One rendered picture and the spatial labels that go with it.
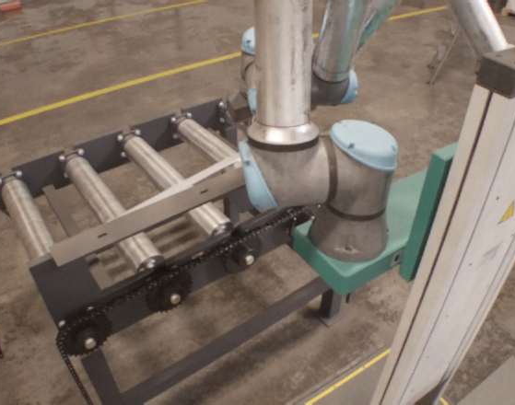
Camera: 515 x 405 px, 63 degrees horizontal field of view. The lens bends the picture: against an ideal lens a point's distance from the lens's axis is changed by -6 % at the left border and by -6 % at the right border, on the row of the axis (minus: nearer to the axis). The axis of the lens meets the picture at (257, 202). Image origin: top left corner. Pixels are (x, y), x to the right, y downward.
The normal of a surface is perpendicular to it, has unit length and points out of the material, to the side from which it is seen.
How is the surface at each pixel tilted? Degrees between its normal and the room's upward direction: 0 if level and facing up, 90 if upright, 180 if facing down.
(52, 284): 90
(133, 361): 0
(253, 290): 0
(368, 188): 90
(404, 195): 0
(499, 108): 90
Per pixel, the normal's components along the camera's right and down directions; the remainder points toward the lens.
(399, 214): 0.00, -0.79
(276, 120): -0.26, 0.47
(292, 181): 0.15, 0.47
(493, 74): -0.84, 0.33
